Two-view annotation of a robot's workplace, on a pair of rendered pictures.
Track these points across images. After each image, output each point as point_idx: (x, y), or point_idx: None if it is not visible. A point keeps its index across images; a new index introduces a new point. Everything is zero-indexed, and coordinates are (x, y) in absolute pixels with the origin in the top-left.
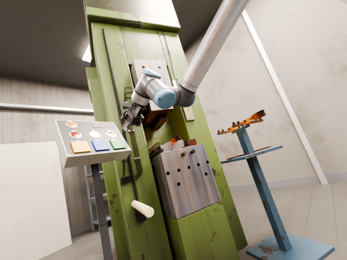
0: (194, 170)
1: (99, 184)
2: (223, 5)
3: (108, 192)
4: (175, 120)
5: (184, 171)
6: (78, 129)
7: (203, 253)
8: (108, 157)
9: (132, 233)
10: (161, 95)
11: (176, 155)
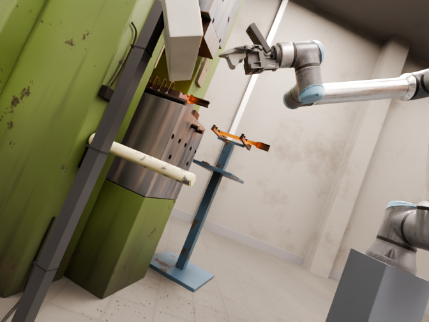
0: (185, 152)
1: (135, 89)
2: (389, 85)
3: None
4: None
5: (180, 145)
6: None
7: (136, 246)
8: (183, 67)
9: (61, 180)
10: (321, 94)
11: (188, 121)
